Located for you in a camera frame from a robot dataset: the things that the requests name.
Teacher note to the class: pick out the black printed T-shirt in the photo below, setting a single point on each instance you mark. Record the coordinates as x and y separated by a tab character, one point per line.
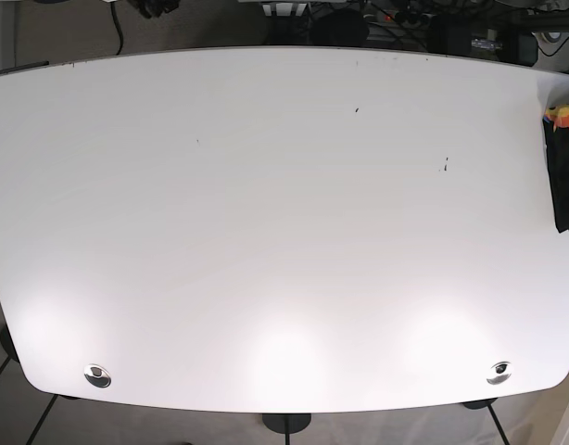
556	132

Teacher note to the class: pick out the front black table foot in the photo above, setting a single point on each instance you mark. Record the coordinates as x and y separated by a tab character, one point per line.
282	423

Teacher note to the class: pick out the left chrome table grommet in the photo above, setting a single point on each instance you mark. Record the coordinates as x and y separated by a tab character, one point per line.
97	376

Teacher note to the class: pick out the chrome table grommet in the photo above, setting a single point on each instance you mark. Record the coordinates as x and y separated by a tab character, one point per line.
97	376
499	373

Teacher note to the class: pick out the right chrome table grommet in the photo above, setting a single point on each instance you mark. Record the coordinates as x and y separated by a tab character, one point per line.
499	373

